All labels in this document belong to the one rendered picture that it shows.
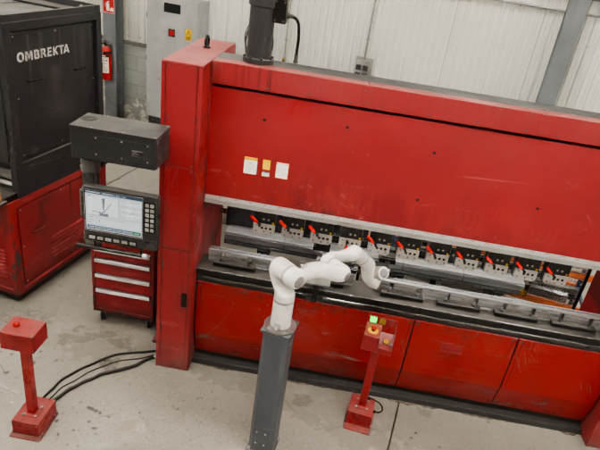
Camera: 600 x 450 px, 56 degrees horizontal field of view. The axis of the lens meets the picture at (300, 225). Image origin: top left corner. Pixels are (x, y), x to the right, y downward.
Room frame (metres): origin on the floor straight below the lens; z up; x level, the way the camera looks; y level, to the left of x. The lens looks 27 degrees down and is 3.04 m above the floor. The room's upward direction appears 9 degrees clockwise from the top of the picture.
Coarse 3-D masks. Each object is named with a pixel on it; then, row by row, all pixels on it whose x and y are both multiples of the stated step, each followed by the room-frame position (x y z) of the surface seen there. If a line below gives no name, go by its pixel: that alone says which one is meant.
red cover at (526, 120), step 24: (216, 72) 3.41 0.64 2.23; (240, 72) 3.40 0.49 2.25; (264, 72) 3.40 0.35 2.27; (288, 72) 3.39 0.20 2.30; (312, 96) 3.38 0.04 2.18; (336, 96) 3.37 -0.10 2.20; (360, 96) 3.37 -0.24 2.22; (384, 96) 3.36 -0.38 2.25; (408, 96) 3.35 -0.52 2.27; (432, 96) 3.35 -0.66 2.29; (456, 96) 3.41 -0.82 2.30; (456, 120) 3.34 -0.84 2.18; (480, 120) 3.33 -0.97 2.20; (504, 120) 3.32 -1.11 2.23; (528, 120) 3.32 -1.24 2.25; (552, 120) 3.31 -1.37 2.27; (576, 120) 3.30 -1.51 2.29
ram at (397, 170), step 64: (256, 128) 3.41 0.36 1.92; (320, 128) 3.39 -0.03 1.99; (384, 128) 3.37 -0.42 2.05; (448, 128) 3.36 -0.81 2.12; (256, 192) 3.41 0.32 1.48; (320, 192) 3.39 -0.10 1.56; (384, 192) 3.37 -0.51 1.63; (448, 192) 3.35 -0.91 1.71; (512, 192) 3.33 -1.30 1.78; (576, 192) 3.31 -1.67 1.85; (576, 256) 3.30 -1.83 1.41
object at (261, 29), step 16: (256, 0) 3.48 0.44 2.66; (272, 0) 3.49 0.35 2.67; (288, 0) 3.56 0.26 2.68; (256, 16) 3.48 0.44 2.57; (272, 16) 3.51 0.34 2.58; (288, 16) 3.54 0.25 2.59; (256, 32) 3.48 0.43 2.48; (272, 32) 3.54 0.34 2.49; (256, 48) 3.48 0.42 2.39; (256, 64) 3.46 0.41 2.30
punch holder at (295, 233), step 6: (288, 222) 3.40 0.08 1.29; (294, 222) 3.40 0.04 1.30; (300, 222) 3.39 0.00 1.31; (282, 228) 3.40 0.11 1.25; (294, 228) 3.40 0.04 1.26; (300, 228) 3.39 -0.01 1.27; (282, 234) 3.40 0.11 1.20; (288, 234) 3.39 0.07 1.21; (294, 234) 3.40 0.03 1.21; (300, 234) 3.39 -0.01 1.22
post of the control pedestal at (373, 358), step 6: (372, 354) 3.01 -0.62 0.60; (378, 354) 3.00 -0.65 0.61; (372, 360) 3.01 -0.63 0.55; (372, 366) 3.00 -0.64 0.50; (366, 372) 3.01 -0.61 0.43; (372, 372) 3.00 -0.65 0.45; (366, 378) 3.01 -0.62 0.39; (372, 378) 3.00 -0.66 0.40; (366, 384) 3.01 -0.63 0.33; (366, 390) 3.00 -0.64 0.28; (360, 396) 3.01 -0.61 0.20; (366, 396) 3.00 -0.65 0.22; (360, 402) 3.01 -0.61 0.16; (366, 402) 3.00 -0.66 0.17
